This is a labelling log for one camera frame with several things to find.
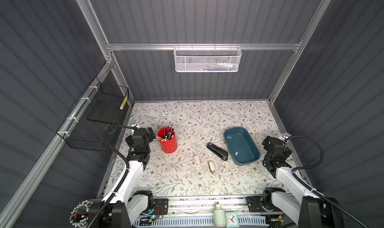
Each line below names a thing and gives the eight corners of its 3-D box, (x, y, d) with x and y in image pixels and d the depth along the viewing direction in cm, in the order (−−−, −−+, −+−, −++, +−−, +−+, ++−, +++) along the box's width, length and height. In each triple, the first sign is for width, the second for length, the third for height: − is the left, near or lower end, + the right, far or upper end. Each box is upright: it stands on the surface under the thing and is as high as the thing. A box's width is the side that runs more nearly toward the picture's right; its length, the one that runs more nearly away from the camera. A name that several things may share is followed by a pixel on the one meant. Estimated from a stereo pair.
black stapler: (204, 150, 96) (205, 146, 92) (208, 144, 98) (208, 141, 94) (225, 162, 90) (227, 158, 87) (229, 156, 93) (230, 152, 89)
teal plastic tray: (233, 168, 88) (235, 164, 83) (221, 133, 104) (222, 128, 99) (259, 163, 90) (263, 158, 85) (243, 129, 106) (245, 124, 101)
